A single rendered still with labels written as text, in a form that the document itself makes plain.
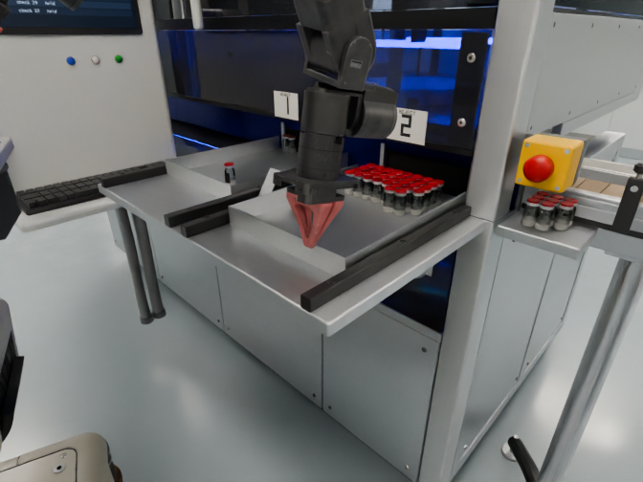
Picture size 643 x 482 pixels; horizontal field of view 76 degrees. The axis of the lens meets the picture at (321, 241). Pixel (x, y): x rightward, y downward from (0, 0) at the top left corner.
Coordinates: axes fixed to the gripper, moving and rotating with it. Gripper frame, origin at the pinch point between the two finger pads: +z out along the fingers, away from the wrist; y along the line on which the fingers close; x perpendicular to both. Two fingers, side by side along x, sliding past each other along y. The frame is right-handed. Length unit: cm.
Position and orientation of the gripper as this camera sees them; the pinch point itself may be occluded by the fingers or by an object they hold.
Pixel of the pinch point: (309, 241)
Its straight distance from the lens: 57.2
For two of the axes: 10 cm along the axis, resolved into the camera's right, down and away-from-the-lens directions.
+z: -1.2, 9.4, 3.3
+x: -7.2, -3.1, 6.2
